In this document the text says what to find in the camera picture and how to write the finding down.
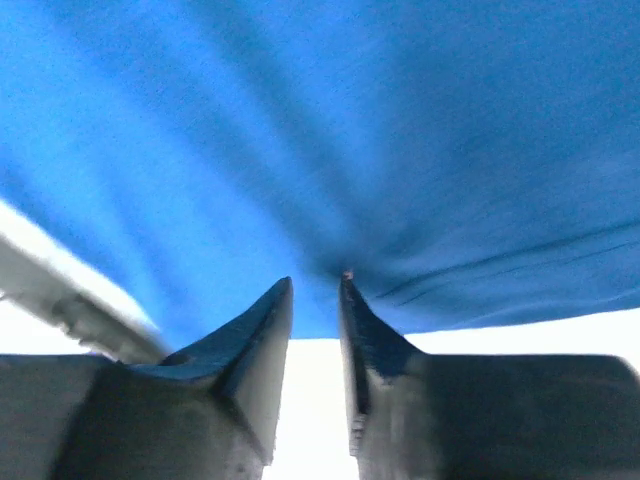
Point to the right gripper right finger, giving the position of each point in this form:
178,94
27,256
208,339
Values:
418,415

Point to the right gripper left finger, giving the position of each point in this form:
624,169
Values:
207,411

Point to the dark blue t-shirt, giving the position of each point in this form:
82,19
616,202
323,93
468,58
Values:
473,163

